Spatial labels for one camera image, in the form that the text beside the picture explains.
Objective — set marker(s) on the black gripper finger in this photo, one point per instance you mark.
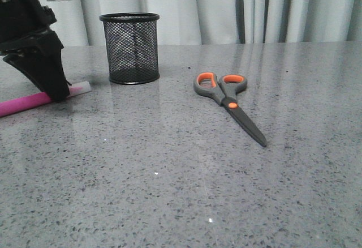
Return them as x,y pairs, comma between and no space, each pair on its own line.
38,57

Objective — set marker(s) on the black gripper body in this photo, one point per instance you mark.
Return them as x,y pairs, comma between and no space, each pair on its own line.
26,24

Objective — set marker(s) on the pink highlighter pen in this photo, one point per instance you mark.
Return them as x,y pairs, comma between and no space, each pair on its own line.
32,101

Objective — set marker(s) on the grey orange scissors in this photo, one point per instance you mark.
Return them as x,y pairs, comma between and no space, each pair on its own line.
224,92

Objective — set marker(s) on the black mesh pen holder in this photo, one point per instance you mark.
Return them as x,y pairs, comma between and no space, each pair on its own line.
132,47

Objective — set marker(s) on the grey curtain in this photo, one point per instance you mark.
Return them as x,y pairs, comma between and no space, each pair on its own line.
188,22

